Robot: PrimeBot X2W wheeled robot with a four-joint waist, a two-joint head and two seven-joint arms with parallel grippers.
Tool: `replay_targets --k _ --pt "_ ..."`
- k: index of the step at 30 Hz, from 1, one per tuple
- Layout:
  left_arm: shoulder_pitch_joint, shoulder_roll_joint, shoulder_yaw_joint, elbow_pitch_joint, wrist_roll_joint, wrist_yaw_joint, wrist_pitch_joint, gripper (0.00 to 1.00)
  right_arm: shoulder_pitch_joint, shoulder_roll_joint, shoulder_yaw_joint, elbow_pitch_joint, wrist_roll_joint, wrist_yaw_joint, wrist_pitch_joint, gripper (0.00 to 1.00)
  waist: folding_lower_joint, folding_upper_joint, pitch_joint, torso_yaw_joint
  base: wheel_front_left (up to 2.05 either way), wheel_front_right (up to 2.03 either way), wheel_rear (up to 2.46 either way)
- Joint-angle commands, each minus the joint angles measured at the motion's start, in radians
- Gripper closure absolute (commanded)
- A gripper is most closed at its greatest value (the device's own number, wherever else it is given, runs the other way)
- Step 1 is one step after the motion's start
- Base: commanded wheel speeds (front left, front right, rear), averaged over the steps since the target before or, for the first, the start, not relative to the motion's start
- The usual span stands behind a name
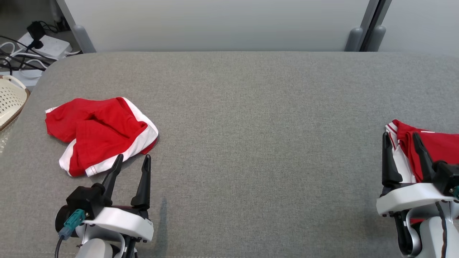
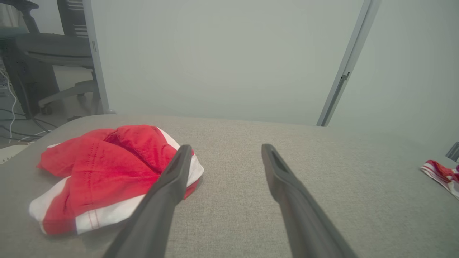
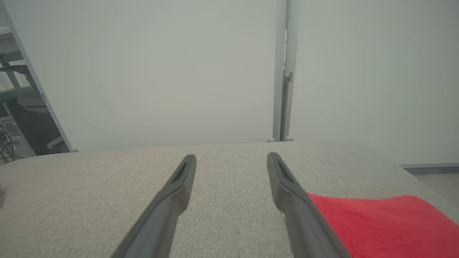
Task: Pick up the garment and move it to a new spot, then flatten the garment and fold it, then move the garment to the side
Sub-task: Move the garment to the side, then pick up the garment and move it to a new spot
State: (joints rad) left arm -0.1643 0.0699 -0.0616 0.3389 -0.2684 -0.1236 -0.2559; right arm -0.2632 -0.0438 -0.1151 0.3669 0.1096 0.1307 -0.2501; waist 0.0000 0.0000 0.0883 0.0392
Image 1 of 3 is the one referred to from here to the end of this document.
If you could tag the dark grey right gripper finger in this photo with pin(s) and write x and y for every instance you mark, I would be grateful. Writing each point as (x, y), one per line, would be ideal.
(425, 161)
(390, 172)

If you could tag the teal left camera connector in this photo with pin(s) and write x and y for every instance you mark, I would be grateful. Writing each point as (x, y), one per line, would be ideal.
(73, 220)

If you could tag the grey partition end post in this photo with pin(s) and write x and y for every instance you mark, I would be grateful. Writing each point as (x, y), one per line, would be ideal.
(68, 14)

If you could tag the white perforated laundry basket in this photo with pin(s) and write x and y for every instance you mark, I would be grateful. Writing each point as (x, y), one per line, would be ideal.
(10, 100)

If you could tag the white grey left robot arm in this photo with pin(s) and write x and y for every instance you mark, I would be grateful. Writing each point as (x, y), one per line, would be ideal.
(95, 249)

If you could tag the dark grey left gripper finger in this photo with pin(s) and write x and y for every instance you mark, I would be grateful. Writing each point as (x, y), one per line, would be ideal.
(112, 179)
(144, 190)

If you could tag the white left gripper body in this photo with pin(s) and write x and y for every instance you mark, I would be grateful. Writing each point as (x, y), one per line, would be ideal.
(122, 220)

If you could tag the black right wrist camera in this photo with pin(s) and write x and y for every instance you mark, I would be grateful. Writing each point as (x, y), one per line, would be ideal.
(446, 177)

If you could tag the black power plug adapter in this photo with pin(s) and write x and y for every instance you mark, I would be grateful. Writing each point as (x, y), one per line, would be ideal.
(36, 30)

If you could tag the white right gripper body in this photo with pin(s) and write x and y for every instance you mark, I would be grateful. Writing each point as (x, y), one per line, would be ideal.
(408, 197)

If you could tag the teal camera connector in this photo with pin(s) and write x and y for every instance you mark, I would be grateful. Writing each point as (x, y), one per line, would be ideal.
(73, 220)
(456, 192)

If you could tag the teal right camera connector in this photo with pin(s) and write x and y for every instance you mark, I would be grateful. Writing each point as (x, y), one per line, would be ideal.
(456, 192)

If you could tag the red shorts with white trim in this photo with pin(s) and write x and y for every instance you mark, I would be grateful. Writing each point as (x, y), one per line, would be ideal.
(107, 132)

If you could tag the white power strip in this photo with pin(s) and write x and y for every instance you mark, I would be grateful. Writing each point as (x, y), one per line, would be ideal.
(53, 46)

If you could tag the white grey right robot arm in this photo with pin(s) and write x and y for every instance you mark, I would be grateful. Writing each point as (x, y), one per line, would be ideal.
(430, 236)

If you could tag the grey partition post with gap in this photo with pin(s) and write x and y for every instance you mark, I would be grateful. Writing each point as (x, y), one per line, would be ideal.
(371, 7)

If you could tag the red Bulls 23 jersey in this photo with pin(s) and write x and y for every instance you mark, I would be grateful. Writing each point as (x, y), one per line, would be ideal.
(444, 147)

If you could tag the white floor box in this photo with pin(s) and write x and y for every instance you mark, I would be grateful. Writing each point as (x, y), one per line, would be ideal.
(34, 77)

